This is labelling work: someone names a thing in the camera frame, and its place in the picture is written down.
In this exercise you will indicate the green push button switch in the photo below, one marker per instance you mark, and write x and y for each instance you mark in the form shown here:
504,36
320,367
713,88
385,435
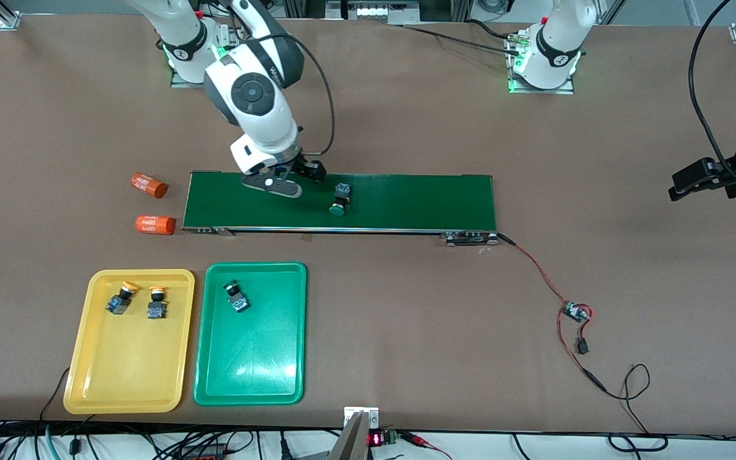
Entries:
342,190
239,303

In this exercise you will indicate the green plastic tray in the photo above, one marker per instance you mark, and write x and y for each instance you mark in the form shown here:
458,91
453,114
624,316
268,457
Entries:
250,351

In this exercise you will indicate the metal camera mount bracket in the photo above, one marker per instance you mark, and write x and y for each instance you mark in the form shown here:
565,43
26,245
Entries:
371,414

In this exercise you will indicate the yellow push button switch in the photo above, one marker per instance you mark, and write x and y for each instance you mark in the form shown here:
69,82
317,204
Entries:
157,311
119,303

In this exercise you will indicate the red clip test lead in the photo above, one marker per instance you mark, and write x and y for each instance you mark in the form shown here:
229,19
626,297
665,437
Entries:
422,441

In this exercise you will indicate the yellow plastic tray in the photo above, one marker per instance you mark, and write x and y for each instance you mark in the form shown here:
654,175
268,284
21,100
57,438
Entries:
128,358

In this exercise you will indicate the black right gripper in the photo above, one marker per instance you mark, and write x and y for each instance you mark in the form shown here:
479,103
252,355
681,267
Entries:
308,168

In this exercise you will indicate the grey aluminium camera bar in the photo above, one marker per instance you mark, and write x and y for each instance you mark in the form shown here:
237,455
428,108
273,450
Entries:
350,444

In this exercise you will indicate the grey labelled control box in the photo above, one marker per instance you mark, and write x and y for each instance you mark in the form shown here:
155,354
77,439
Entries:
368,9

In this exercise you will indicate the green conveyor belt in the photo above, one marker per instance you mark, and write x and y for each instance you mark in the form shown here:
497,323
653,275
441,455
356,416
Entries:
419,204

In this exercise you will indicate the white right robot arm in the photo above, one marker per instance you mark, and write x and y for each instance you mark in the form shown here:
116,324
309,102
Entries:
253,96

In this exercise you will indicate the orange 4680 battery cylinder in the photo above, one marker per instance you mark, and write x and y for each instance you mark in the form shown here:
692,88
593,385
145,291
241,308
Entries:
155,225
149,185

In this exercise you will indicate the red digit display module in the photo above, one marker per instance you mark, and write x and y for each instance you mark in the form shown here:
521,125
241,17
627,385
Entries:
384,438

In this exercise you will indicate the small speed controller board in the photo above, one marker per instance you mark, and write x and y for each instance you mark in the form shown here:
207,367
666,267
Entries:
575,312

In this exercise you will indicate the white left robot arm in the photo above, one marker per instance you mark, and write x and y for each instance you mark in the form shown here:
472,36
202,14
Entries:
556,38

